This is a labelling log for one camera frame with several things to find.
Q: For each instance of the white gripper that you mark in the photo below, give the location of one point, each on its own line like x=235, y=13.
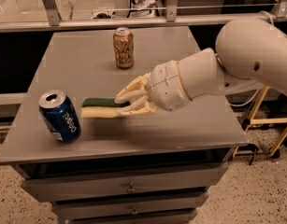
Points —
x=165, y=86

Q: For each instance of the green and yellow sponge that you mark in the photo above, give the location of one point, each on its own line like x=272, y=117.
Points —
x=104, y=108

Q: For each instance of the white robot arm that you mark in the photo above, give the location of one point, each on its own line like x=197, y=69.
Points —
x=246, y=51

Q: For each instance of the gold soda can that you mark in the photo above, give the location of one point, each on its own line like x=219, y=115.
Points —
x=123, y=44

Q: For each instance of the blue pepsi can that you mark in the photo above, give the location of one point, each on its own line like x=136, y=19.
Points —
x=59, y=115

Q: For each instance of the grey drawer cabinet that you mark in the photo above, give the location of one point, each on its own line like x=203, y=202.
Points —
x=82, y=65

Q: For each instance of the top grey drawer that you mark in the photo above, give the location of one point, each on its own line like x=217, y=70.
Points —
x=127, y=182

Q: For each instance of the grey drawer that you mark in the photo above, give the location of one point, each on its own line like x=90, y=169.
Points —
x=127, y=182
x=182, y=216
x=130, y=206

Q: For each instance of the yellow metal stand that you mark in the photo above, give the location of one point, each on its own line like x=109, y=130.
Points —
x=251, y=120

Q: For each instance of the middle grey drawer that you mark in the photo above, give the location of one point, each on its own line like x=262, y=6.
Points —
x=130, y=206

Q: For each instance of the bottom grey drawer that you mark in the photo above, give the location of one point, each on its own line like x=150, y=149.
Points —
x=182, y=216

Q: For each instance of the metal railing frame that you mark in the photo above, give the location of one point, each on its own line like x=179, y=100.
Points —
x=56, y=15

